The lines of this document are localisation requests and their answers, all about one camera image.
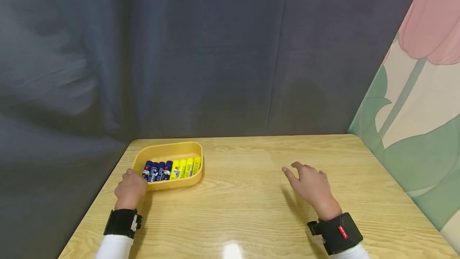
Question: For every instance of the person's right fingers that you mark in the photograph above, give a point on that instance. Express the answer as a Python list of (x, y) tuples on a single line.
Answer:
[(322, 175)]

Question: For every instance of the yellow plastic tray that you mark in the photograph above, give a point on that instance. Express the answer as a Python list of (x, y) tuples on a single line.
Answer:
[(169, 151)]

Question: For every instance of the person's right hand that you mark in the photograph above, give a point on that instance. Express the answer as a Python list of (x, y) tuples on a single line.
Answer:
[(314, 193)]

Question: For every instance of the person's right thumb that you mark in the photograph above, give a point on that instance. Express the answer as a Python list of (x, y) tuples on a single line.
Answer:
[(289, 177)]

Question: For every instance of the person's left hand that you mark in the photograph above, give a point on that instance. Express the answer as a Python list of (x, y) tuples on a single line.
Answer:
[(129, 191)]

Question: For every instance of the blue glue stick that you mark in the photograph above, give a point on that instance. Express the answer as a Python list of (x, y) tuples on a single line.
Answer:
[(147, 168), (160, 170), (167, 170), (154, 170)]

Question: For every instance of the yellow glue stick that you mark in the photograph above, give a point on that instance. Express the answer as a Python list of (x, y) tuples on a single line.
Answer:
[(175, 169), (196, 165), (189, 167), (182, 168)]

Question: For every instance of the person's right index finger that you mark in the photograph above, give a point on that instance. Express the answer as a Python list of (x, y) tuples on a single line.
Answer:
[(298, 166)]

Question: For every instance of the person's left forearm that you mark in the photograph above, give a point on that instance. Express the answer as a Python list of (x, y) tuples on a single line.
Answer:
[(115, 248)]

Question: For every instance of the black wrist band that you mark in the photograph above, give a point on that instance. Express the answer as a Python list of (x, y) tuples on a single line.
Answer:
[(122, 223), (339, 233)]

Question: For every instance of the person's right forearm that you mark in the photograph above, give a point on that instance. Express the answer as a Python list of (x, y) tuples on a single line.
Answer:
[(350, 252)]

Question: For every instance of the person's left fingers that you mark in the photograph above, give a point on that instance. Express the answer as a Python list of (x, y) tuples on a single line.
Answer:
[(136, 178)]

